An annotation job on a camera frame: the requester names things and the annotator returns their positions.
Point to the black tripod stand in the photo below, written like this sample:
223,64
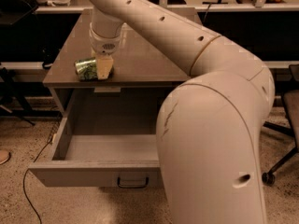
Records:
9,83

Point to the black drawer handle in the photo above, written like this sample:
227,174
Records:
133,183

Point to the open grey bottom drawer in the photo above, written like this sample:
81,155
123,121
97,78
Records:
104,136

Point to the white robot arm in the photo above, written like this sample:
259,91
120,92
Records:
208,128

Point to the grey cabinet with glossy top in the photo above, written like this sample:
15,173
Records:
136,63

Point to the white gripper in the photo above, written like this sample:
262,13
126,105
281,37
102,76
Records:
104,44

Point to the green patterned drink can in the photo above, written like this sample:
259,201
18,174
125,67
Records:
86,69

